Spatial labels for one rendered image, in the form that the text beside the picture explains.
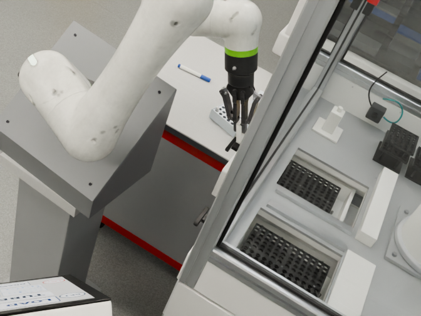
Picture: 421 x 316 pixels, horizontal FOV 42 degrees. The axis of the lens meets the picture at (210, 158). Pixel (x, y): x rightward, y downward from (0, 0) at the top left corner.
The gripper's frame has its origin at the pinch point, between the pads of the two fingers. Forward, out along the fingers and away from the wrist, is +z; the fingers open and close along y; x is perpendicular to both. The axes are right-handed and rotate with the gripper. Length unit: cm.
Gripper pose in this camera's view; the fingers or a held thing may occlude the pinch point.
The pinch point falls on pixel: (240, 131)
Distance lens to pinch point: 165.4
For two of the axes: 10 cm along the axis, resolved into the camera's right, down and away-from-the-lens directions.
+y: -9.0, -2.3, 3.7
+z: 0.2, 8.3, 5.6
